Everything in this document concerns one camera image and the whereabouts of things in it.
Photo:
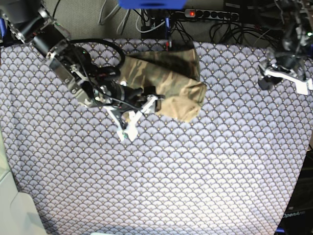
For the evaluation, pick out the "red and black clamp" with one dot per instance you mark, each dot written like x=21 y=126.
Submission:
x=169 y=45

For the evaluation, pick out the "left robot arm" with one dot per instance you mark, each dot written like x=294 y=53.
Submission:
x=296 y=27

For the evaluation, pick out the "purple fan-pattern tablecloth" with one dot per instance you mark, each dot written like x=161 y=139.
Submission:
x=230 y=171

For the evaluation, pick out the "black OpenArm box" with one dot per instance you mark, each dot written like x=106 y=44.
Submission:
x=298 y=217

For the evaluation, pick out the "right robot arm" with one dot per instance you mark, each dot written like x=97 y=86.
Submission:
x=92 y=86

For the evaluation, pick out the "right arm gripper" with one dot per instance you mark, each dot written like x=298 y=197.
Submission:
x=126 y=117

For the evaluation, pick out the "camouflage T-shirt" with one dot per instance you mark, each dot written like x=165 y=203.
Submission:
x=174 y=74

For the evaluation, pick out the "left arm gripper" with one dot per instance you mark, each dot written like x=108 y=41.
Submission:
x=284 y=65

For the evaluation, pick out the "white plastic bin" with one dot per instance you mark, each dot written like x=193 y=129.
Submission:
x=18 y=214

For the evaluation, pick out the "black power strip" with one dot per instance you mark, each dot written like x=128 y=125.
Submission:
x=211 y=15

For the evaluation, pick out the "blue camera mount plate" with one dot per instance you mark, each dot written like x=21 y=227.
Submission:
x=152 y=4

